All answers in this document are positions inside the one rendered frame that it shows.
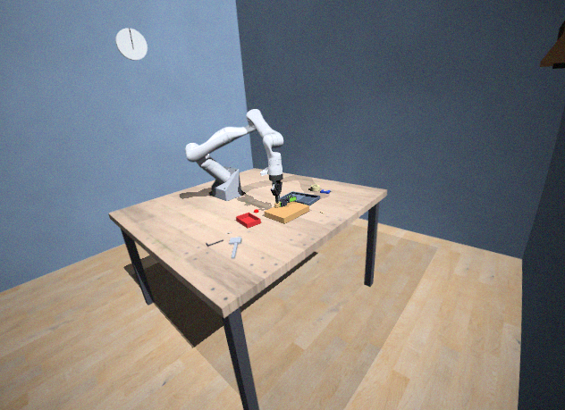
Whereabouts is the light wooden bench board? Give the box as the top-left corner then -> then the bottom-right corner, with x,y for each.
265,201 -> 309,224

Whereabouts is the red open tray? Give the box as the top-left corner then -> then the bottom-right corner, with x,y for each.
236,213 -> 261,228

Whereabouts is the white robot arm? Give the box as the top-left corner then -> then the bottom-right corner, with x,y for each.
185,109 -> 283,183

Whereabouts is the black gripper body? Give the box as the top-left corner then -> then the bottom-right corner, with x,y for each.
269,174 -> 283,190

